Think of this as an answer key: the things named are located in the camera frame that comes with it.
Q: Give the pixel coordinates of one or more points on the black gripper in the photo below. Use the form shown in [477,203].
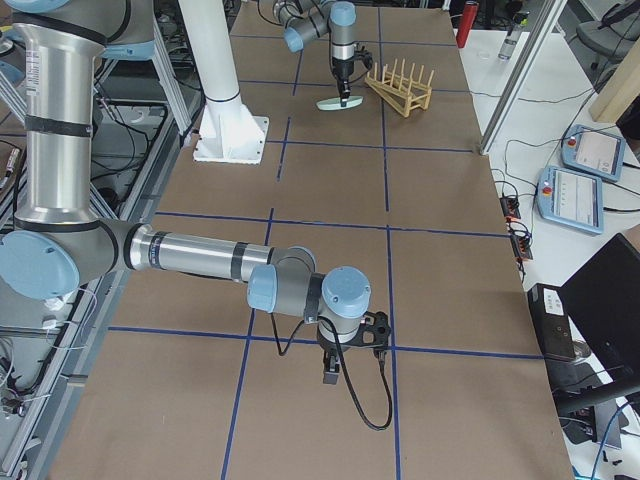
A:
[330,348]
[342,70]

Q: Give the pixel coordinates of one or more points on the light green plate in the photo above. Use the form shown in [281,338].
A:
[337,104]

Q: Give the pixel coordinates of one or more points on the wooden dish rack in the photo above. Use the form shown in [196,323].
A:
[403,92]

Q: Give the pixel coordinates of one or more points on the red bottle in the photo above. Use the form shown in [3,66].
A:
[466,22]

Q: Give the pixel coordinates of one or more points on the clear water bottle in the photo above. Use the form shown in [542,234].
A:
[509,43]

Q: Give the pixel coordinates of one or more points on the black power strip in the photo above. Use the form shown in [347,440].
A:
[520,235]

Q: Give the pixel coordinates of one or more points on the black computer box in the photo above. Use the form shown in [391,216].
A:
[551,323]

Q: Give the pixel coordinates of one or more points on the lower teach pendant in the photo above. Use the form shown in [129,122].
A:
[573,199]

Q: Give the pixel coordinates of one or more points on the teach pendant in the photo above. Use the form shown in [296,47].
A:
[573,199]
[594,152]

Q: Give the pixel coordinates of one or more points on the upper teach pendant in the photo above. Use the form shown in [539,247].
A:
[594,152]

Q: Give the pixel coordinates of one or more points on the wooden board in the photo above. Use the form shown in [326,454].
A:
[620,91]

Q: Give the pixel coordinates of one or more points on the black monitor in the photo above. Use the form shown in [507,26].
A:
[602,300]

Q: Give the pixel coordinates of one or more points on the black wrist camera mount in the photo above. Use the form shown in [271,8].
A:
[373,332]

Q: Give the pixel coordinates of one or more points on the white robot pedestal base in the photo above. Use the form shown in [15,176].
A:
[228,132]

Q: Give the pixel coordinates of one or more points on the aluminium frame post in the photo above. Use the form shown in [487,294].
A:
[549,15]

